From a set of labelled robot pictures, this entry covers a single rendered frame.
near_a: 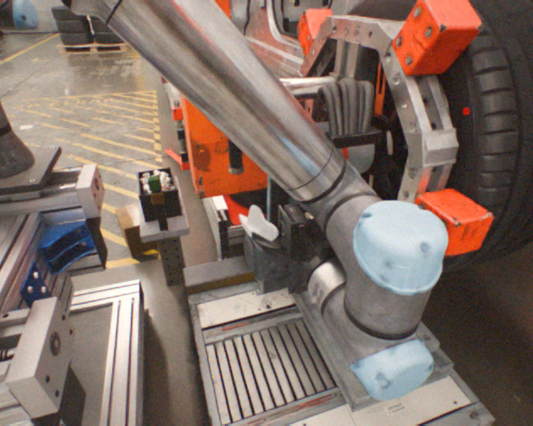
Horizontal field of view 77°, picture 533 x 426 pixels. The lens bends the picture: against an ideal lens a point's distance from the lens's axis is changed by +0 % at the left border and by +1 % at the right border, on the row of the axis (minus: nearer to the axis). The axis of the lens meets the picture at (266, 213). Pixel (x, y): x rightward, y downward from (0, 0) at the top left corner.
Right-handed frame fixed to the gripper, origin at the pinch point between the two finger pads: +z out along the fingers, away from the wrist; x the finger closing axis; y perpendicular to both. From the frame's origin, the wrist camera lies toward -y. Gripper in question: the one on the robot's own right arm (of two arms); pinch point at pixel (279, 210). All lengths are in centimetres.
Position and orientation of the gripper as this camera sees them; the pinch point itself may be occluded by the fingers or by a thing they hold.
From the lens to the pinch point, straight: 61.4
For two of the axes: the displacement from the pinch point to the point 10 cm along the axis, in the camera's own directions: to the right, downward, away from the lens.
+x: -9.5, 1.8, -2.6
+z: -3.1, -5.3, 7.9
